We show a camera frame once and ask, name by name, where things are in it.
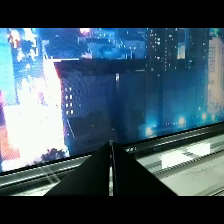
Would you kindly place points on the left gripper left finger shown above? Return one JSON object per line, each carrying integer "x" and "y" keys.
{"x": 90, "y": 176}

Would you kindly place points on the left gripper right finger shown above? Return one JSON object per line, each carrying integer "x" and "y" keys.
{"x": 136, "y": 178}

